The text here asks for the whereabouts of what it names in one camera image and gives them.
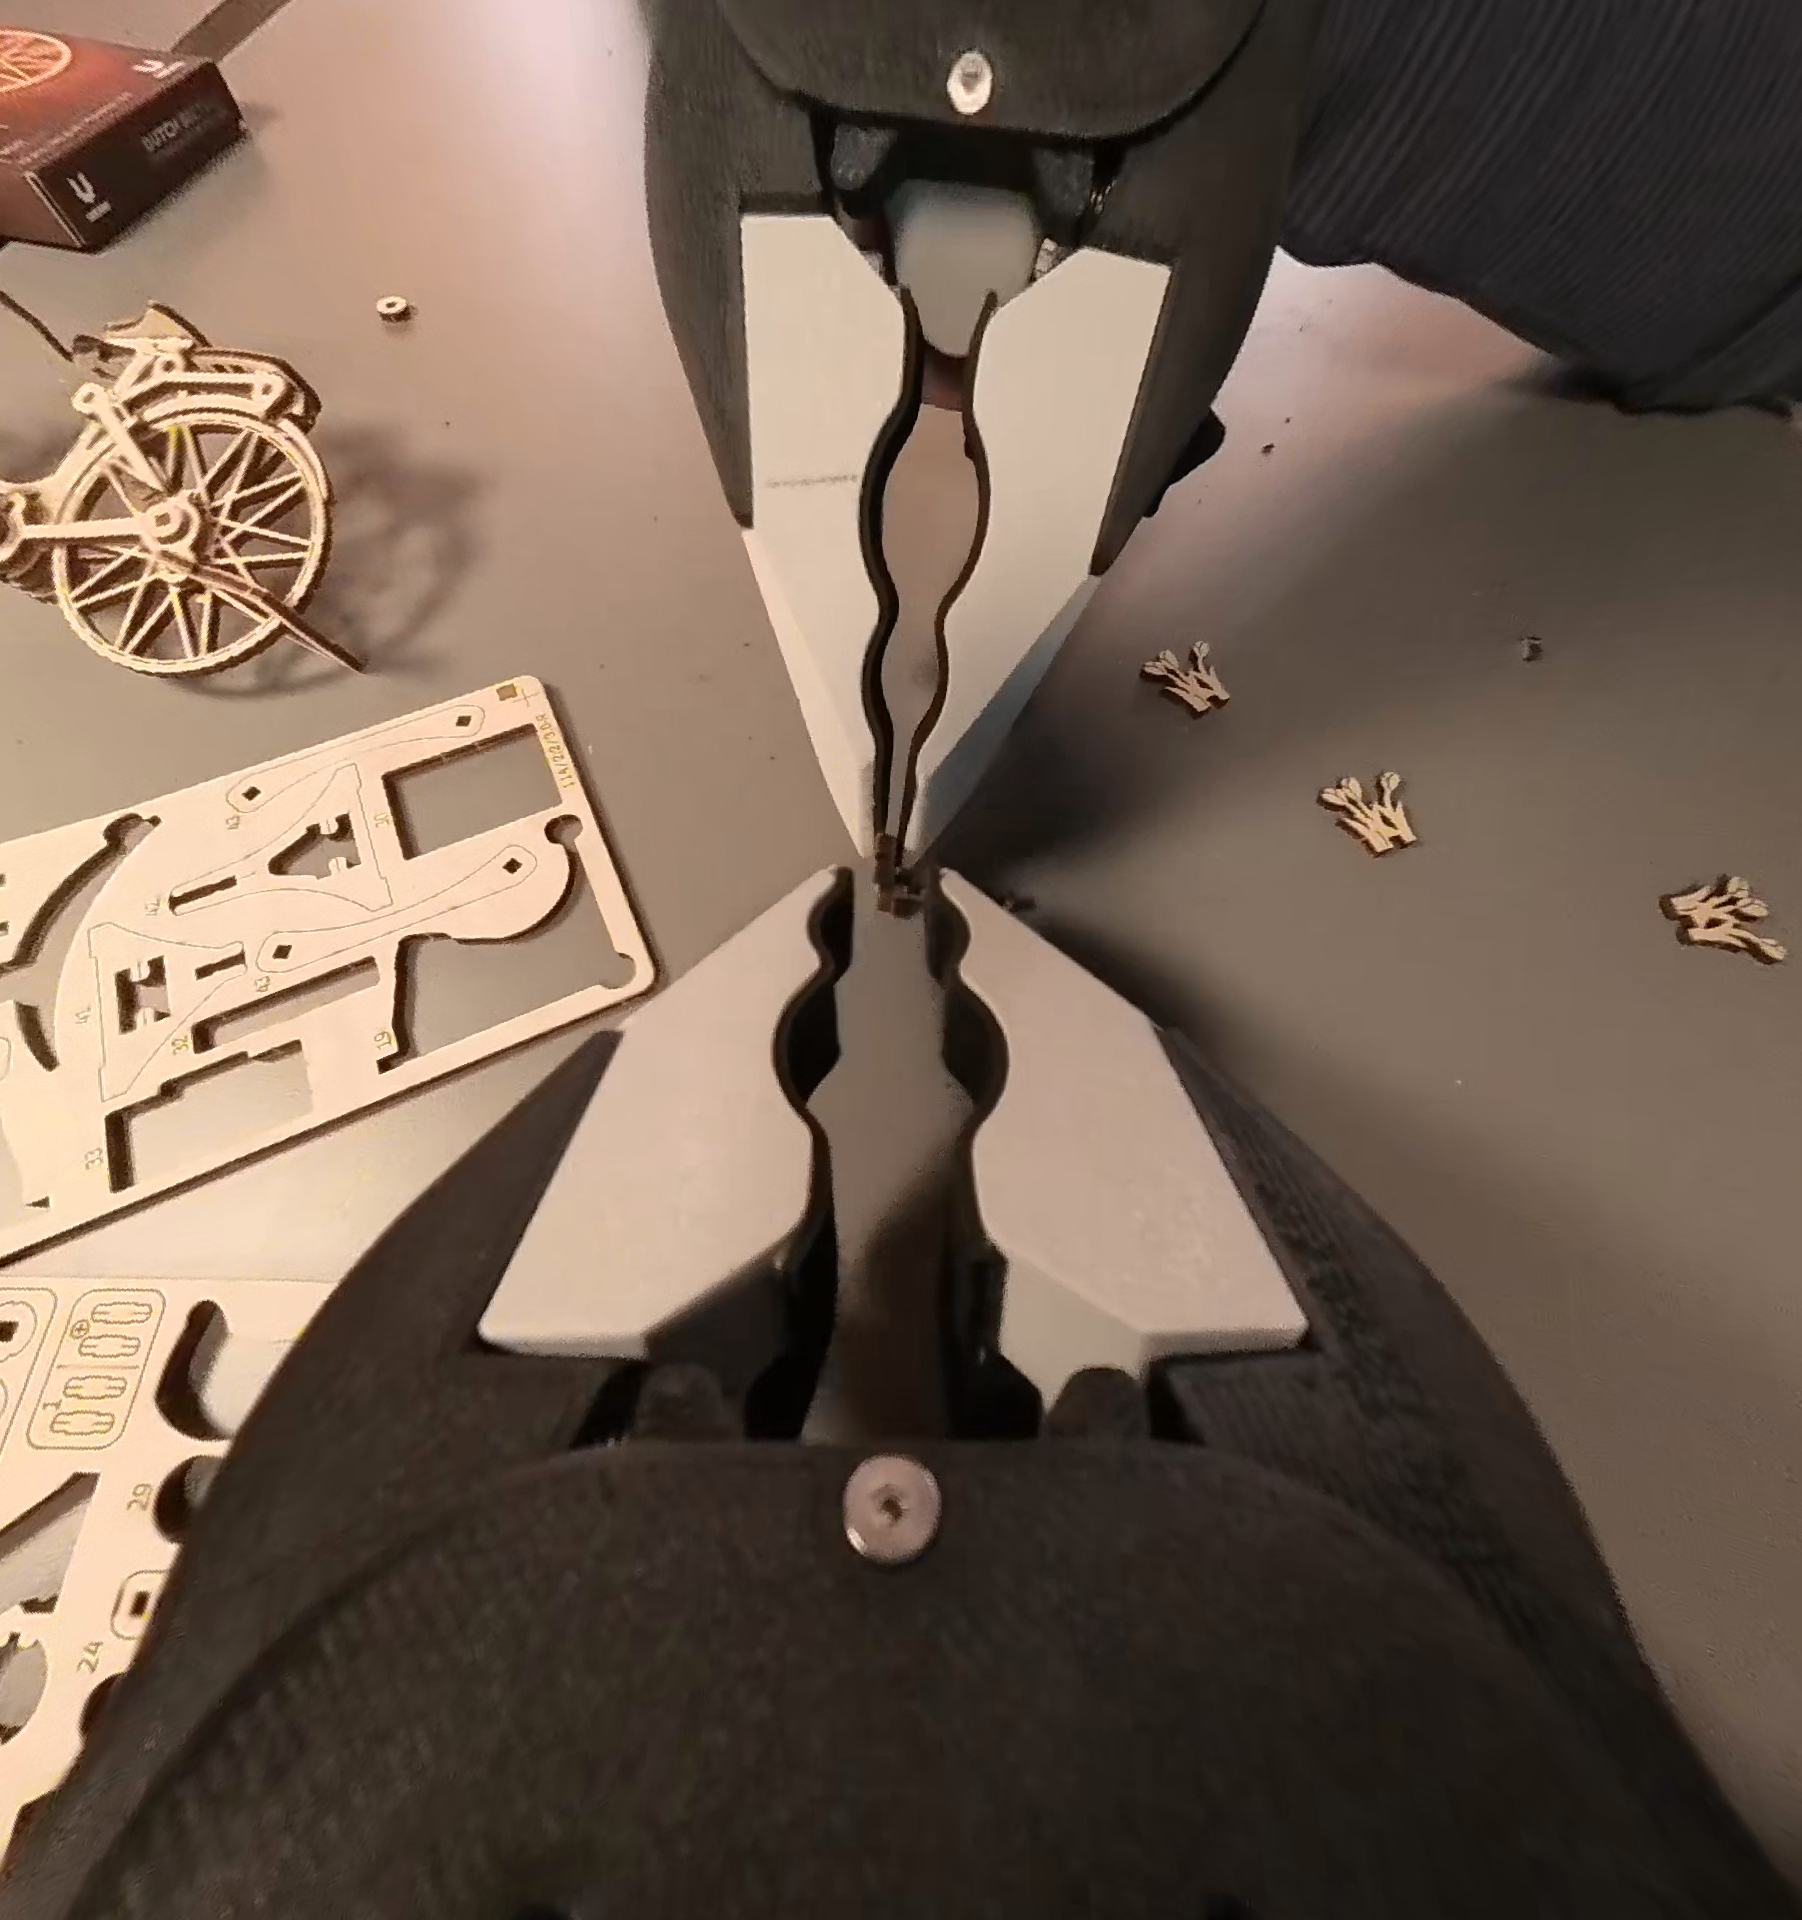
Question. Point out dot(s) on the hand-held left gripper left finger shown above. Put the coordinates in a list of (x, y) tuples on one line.
[(647, 1200)]

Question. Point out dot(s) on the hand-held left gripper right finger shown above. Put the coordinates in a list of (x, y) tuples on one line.
[(1142, 1200)]

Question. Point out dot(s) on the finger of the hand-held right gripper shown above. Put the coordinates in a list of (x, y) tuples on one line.
[(810, 450), (1059, 450)]

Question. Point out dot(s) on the wavy wooden model part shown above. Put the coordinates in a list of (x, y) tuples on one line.
[(900, 901)]

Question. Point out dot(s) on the wooden bicycle model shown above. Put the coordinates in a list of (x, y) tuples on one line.
[(173, 525)]

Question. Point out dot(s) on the dark model kit box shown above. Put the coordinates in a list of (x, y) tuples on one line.
[(32, 151)]

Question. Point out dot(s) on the wooden tulip piece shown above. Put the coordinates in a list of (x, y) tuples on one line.
[(1726, 918), (1374, 811), (1184, 678)]

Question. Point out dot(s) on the wooden part sheet square windows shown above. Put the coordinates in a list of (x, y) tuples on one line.
[(609, 938)]

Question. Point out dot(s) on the wooden part sheet round holes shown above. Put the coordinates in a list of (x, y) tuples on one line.
[(32, 1477)]

